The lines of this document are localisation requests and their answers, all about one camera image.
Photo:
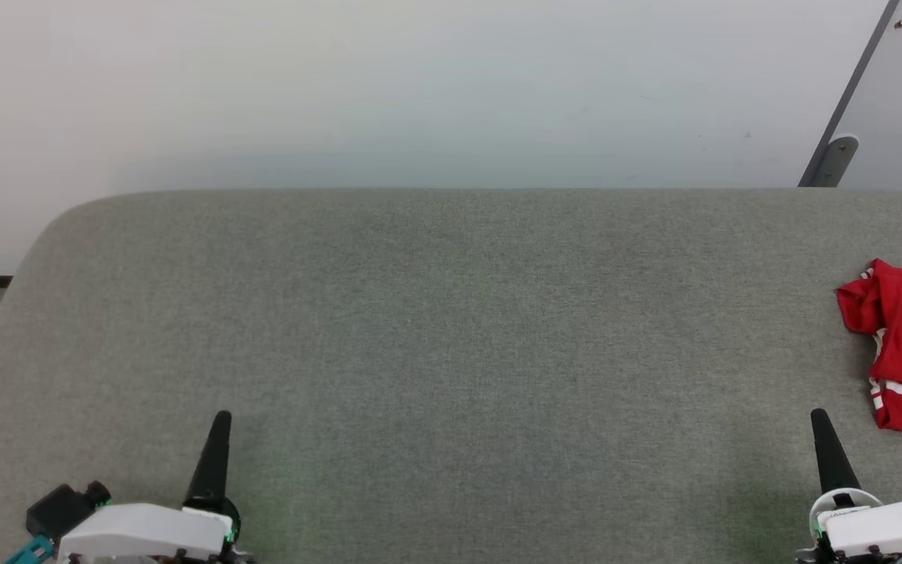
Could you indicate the grey diagonal metal bar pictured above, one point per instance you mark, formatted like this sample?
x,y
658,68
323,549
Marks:
x,y
850,90

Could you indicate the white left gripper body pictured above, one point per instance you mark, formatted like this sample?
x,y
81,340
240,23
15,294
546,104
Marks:
x,y
146,533

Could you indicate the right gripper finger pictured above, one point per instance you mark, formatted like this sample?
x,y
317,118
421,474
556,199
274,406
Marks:
x,y
835,462

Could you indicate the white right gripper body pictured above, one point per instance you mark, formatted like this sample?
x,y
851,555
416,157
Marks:
x,y
889,529

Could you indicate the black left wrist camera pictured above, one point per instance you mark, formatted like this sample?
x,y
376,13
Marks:
x,y
59,509

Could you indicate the grey metal bracket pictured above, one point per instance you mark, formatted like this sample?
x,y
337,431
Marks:
x,y
836,160

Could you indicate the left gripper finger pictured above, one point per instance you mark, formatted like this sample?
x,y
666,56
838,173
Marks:
x,y
212,466

